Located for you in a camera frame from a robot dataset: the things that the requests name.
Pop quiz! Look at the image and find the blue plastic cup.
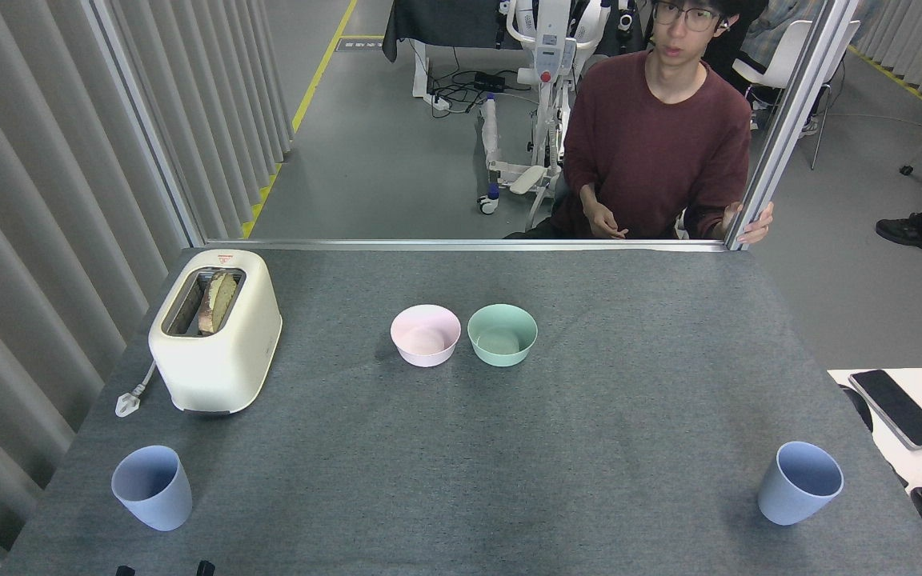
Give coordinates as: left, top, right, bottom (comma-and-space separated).
757, 441, 844, 526
111, 446, 193, 532

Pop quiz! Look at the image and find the person's right hand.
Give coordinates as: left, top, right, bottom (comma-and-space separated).
579, 185, 630, 239

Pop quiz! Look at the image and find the person's left hand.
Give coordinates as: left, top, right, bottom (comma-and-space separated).
722, 201, 775, 245

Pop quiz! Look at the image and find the cream white toaster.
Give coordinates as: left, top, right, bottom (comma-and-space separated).
148, 249, 283, 415

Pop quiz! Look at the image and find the toasted bread slice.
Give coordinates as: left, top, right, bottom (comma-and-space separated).
198, 270, 239, 335

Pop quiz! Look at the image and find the pink bowl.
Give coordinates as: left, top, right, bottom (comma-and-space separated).
391, 304, 462, 368

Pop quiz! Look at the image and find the green bowl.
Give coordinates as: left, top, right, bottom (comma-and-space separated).
467, 303, 539, 368

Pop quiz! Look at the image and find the black cloth covered table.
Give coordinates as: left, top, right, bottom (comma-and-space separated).
382, 0, 511, 63

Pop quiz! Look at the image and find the white stand on wheels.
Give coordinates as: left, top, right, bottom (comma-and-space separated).
477, 0, 615, 217

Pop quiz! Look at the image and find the seated person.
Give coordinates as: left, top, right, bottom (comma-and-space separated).
505, 0, 775, 245

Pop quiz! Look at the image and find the black smartphone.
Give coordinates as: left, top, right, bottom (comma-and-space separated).
848, 369, 922, 451

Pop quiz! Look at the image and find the white chair with metal legs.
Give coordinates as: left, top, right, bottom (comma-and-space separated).
732, 19, 862, 170

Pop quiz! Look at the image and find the white toaster plug and cable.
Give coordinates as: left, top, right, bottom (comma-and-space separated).
115, 360, 158, 418

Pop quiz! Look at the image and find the silver frame rail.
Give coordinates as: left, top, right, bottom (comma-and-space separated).
203, 238, 731, 253

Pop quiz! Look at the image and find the silver frame post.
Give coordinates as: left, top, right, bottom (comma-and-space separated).
88, 0, 207, 246
724, 0, 862, 251

